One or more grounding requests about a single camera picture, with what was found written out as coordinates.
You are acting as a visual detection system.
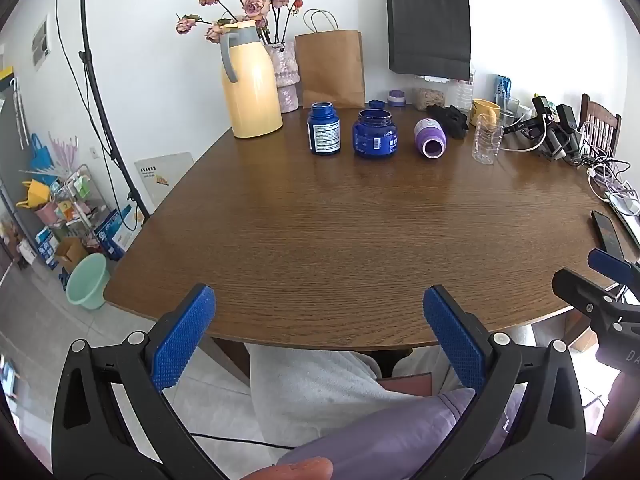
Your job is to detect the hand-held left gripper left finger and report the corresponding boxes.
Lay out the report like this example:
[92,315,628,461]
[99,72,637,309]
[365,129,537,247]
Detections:
[51,283,232,480]

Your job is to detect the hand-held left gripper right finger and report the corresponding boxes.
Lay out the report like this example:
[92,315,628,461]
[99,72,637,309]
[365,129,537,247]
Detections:
[422,285,588,480]

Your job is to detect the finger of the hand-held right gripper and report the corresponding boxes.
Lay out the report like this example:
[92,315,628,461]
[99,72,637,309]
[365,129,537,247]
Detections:
[552,268,627,322]
[587,248,640,287]

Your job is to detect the purple cup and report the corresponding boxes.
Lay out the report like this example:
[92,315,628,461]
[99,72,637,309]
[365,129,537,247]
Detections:
[413,118,448,160]

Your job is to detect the clear plastic cup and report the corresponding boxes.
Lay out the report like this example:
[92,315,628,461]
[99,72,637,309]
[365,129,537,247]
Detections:
[471,113,504,165]

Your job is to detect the person's left hand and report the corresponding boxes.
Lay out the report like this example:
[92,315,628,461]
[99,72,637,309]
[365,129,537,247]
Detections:
[239,456,334,480]

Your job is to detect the black smartphone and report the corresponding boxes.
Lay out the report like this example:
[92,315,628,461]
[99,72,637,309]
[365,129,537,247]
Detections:
[591,209,627,261]

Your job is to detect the green plastic bucket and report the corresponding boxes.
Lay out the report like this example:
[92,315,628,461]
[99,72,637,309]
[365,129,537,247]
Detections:
[66,252,109,311]

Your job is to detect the purple garment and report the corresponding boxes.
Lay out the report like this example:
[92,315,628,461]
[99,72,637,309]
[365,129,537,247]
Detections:
[276,387,521,480]

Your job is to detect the blue and white box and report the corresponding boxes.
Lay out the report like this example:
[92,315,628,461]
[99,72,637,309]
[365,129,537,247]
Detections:
[94,205,146,262]

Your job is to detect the cardboard box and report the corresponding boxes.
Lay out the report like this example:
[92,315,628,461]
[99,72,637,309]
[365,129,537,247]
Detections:
[54,236,91,272]

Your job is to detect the wooden chair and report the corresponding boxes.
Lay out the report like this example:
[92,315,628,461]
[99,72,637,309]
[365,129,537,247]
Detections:
[580,93,623,161]

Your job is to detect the person's white pants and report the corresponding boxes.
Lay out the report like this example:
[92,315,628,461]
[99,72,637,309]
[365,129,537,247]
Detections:
[248,344,466,453]

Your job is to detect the white board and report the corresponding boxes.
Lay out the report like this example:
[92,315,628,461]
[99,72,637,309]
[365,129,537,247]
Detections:
[134,151,196,211]

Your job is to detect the metal storage rack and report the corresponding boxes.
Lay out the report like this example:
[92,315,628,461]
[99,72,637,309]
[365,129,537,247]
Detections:
[50,163,108,251]

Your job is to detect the drinking glass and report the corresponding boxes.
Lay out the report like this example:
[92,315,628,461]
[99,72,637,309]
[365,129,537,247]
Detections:
[500,96,522,127]

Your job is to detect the yellow mug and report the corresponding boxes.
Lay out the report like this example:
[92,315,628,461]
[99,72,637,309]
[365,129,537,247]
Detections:
[470,98,502,126]

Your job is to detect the yellow bag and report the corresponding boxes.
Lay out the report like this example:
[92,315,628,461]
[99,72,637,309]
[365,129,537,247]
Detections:
[15,179,53,210]

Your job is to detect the wide blue jar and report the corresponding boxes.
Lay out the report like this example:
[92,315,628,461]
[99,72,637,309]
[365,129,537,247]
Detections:
[352,109,400,159]

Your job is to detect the black cloth item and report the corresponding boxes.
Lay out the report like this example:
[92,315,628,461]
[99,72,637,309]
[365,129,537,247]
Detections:
[426,104,469,140]

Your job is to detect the clear water bottle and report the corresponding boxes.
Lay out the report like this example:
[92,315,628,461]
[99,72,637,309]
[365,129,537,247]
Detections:
[455,79,475,113]

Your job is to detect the blue tote bag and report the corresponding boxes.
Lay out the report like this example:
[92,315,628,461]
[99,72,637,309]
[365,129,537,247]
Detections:
[29,133,60,186]

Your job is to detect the clear oat container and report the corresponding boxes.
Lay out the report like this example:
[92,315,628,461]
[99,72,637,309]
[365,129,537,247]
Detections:
[412,87,447,109]

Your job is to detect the tall blue bottle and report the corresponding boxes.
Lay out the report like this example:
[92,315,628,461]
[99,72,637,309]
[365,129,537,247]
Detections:
[306,102,343,156]

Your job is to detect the black light stand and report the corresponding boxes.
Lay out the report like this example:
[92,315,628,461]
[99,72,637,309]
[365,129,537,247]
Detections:
[30,0,152,221]

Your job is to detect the yellow thermos jug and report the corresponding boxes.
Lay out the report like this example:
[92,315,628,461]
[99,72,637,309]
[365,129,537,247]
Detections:
[220,20,284,139]

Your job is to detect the pink vase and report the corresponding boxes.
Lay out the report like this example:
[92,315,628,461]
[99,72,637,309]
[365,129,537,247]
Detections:
[264,41,302,114]

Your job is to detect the brown paper bag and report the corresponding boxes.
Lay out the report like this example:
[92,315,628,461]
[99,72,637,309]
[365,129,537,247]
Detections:
[294,9,366,109]

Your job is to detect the black paper bag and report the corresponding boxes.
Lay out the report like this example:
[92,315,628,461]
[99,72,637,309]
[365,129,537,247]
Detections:
[385,0,473,82]

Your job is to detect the dried pink roses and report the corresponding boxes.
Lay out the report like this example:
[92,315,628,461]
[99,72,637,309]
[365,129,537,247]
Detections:
[175,0,304,46]

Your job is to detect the bundle of cables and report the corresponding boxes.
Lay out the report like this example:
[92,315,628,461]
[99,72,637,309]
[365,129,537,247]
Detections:
[575,120,636,206]

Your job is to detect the black cable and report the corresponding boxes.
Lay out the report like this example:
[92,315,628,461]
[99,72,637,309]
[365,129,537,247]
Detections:
[190,432,301,450]

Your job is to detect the black camera devices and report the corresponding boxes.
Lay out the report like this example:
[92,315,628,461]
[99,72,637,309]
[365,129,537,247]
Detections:
[501,94,586,162]

